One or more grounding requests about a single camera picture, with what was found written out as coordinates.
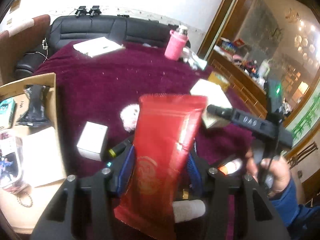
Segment orange capped white bottle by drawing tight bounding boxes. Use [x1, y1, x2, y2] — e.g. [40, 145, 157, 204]
[218, 158, 242, 175]

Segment white foam block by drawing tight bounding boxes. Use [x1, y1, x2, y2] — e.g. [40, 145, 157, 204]
[22, 127, 66, 187]

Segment yellow capped black marker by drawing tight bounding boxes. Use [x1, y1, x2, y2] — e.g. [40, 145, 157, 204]
[108, 135, 134, 158]

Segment white plaster box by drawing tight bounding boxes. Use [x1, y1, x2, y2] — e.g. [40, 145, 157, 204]
[76, 121, 108, 161]

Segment white medicine bottle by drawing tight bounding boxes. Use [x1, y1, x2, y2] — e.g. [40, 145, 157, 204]
[172, 199, 206, 223]

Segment clear sticker pouch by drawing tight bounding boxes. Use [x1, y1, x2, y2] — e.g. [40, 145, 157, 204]
[1, 129, 24, 194]

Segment red foil snack bag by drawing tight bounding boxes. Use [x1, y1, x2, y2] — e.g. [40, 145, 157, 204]
[114, 94, 207, 239]

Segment black foil snack packet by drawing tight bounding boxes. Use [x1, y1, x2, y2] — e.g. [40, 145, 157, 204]
[16, 85, 51, 128]

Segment pink fluffy plush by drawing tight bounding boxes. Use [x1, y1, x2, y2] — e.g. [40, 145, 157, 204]
[120, 104, 140, 132]

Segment teal tissue pack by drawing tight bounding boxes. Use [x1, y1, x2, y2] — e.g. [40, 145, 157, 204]
[0, 98, 16, 130]

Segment right hand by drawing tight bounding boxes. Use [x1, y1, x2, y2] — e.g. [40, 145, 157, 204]
[245, 149, 291, 198]

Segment black tracker box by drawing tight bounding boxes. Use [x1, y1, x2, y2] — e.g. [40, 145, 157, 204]
[264, 78, 283, 116]

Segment cardboard box tray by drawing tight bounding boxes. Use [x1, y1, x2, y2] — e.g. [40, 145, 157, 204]
[1, 73, 67, 235]

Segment yellow tape roll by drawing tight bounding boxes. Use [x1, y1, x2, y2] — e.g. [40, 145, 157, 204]
[208, 71, 230, 92]

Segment white gloves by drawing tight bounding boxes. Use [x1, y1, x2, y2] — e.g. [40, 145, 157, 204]
[181, 47, 207, 70]

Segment wooden cabinet shelf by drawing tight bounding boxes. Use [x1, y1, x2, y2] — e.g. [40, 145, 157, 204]
[197, 0, 320, 136]

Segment pink knit covered bottle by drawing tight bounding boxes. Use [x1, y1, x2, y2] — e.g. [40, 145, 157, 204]
[164, 25, 188, 61]

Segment white notepad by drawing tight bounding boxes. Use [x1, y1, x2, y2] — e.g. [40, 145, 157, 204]
[73, 37, 125, 58]

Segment brown armchair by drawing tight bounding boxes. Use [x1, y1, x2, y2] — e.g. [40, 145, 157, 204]
[1, 14, 50, 85]

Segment black leather sofa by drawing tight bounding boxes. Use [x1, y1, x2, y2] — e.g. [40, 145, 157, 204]
[14, 15, 178, 79]

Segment black clamps on sofa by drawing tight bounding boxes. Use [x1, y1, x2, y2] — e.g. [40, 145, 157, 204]
[75, 5, 101, 18]

